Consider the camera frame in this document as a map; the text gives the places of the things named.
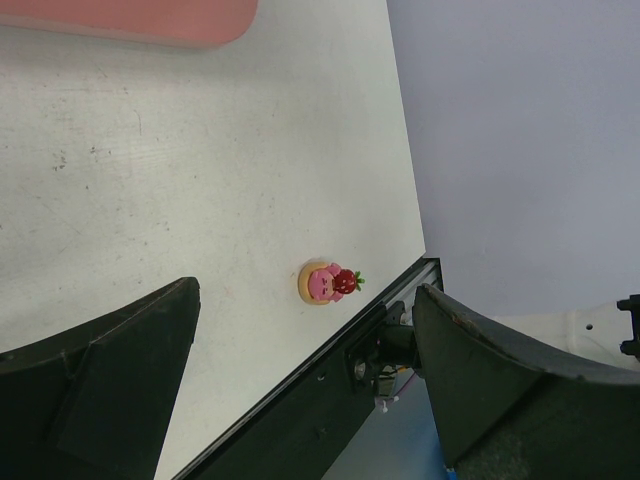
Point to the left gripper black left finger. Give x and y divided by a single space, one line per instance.
95 401

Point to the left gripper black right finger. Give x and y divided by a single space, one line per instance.
507 406

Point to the pink bear strawberry donut toy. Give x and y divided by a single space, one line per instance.
321 283

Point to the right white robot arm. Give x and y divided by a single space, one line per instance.
594 333

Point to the pink three-tier shelf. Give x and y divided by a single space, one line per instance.
195 23

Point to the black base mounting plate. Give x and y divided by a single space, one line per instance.
300 428

